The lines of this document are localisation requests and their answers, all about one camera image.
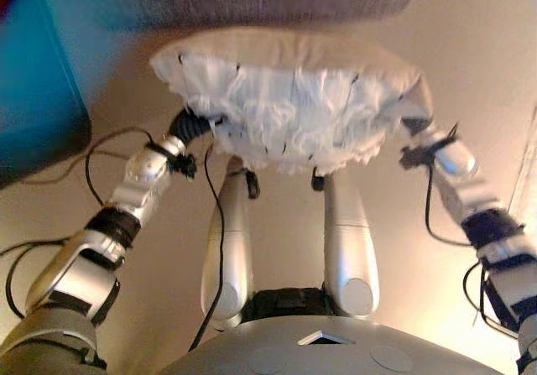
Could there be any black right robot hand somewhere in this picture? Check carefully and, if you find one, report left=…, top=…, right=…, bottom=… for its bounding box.
left=400, top=115, right=435, bottom=138

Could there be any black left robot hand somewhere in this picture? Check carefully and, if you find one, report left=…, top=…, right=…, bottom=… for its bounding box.
left=166, top=108, right=228, bottom=143

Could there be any white fringed knit cloth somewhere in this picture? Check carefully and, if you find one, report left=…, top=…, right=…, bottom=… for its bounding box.
left=149, top=29, right=434, bottom=177

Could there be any black left robot foot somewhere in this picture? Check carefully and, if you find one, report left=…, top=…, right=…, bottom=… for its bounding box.
left=242, top=169, right=261, bottom=201

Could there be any silver left robot leg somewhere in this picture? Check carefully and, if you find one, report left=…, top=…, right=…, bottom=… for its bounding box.
left=200, top=156, right=255, bottom=331

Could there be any blue container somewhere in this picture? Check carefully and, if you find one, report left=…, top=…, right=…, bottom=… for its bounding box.
left=0, top=0, right=94, bottom=188

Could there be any grey robot torso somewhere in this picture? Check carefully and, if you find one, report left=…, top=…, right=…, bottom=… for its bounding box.
left=158, top=286, right=522, bottom=375

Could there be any black looped wrist cable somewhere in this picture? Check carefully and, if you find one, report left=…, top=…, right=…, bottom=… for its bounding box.
left=83, top=128, right=155, bottom=206
left=423, top=167, right=477, bottom=248

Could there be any white door frame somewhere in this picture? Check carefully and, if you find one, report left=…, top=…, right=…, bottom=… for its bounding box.
left=508, top=105, right=537, bottom=227

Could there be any long black cable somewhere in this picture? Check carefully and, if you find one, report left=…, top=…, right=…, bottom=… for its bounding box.
left=187, top=143, right=227, bottom=353

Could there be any black elbow cable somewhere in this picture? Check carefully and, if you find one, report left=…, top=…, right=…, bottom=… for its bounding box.
left=0, top=239, right=68, bottom=322
left=461, top=260, right=519, bottom=335

